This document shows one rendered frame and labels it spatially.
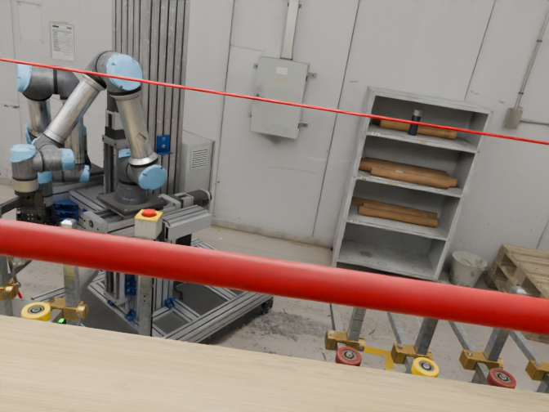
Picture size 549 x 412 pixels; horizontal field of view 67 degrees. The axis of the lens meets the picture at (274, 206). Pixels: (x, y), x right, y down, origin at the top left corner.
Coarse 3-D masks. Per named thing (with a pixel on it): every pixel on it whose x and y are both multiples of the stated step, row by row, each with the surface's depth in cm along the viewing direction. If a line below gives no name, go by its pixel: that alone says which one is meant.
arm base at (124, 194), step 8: (120, 184) 180; (128, 184) 178; (136, 184) 180; (120, 192) 180; (128, 192) 180; (136, 192) 180; (144, 192) 183; (120, 200) 180; (128, 200) 180; (136, 200) 181; (144, 200) 183
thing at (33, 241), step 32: (0, 224) 9; (32, 224) 9; (32, 256) 9; (64, 256) 9; (96, 256) 9; (128, 256) 9; (160, 256) 9; (192, 256) 9; (224, 256) 9; (256, 256) 9; (256, 288) 9; (288, 288) 9; (320, 288) 9; (352, 288) 9; (384, 288) 9; (416, 288) 9; (448, 288) 9; (448, 320) 9; (480, 320) 9; (512, 320) 9; (544, 320) 9
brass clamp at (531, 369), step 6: (534, 360) 150; (528, 366) 151; (534, 366) 147; (546, 366) 148; (528, 372) 150; (534, 372) 147; (540, 372) 146; (546, 372) 146; (534, 378) 148; (540, 378) 147
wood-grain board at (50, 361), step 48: (0, 336) 118; (48, 336) 121; (96, 336) 124; (144, 336) 127; (0, 384) 104; (48, 384) 106; (96, 384) 108; (144, 384) 110; (192, 384) 112; (240, 384) 115; (288, 384) 117; (336, 384) 120; (384, 384) 123; (432, 384) 125; (480, 384) 128
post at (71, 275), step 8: (64, 224) 133; (72, 224) 133; (64, 272) 140; (72, 272) 140; (72, 280) 141; (72, 288) 142; (72, 296) 143; (72, 304) 145; (72, 320) 147; (80, 320) 151
